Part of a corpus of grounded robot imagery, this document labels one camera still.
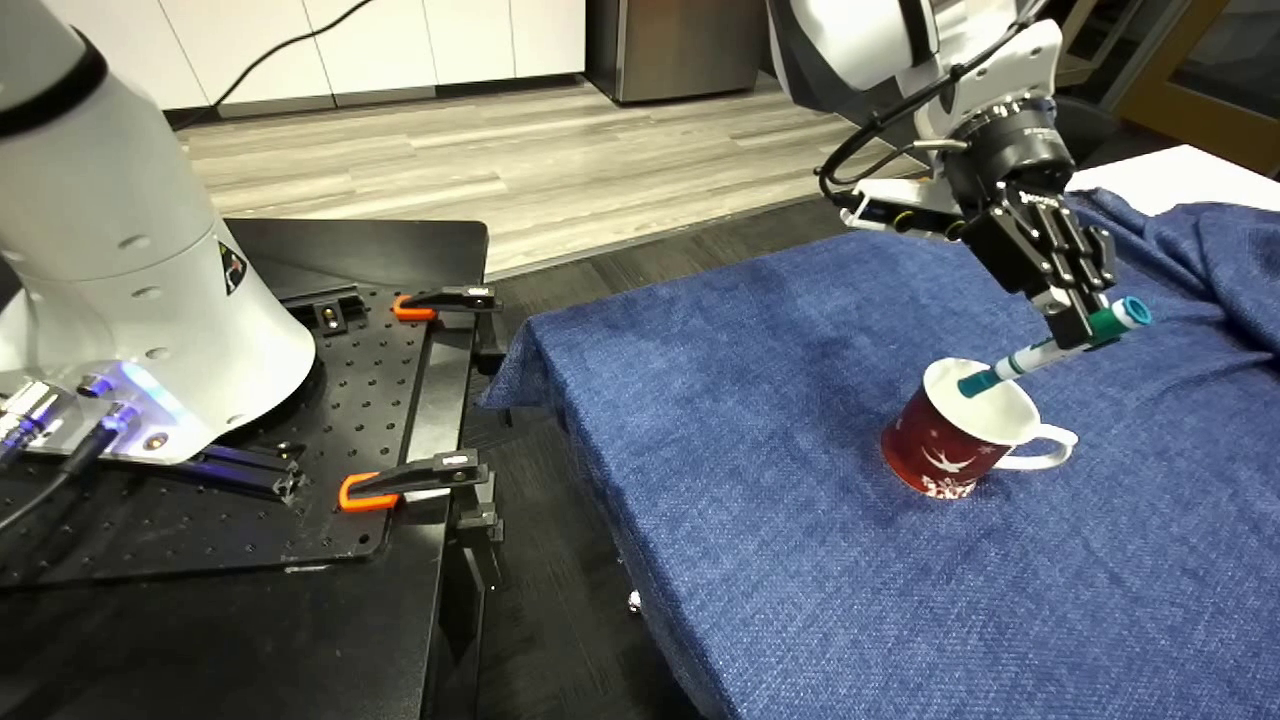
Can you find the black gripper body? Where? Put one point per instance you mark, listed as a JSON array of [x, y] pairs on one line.
[[1033, 214]]

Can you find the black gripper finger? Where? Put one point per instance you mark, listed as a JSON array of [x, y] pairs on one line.
[[1106, 303], [1066, 326]]

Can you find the white marker teal caps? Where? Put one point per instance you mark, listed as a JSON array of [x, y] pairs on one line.
[[1026, 361]]

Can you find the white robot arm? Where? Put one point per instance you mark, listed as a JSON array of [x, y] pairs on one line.
[[120, 266]]

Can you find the red mug white inside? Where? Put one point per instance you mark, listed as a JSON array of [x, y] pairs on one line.
[[940, 447]]

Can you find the blue fabric table cloth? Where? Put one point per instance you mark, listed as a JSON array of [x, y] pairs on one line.
[[800, 561]]

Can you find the stainless steel appliance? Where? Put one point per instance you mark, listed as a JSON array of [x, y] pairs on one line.
[[674, 45]]

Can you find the white cabinets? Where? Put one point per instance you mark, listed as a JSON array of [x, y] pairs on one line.
[[402, 45]]

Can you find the small black block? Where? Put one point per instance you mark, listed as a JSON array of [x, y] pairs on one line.
[[331, 314]]

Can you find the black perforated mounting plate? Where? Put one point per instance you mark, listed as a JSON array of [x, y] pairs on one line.
[[267, 523]]

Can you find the black robot table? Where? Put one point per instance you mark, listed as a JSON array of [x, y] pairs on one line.
[[267, 640]]

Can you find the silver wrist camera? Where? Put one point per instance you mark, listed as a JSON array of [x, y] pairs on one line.
[[904, 207]]

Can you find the brown wooden frame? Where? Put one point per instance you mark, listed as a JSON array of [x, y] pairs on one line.
[[1226, 124]]

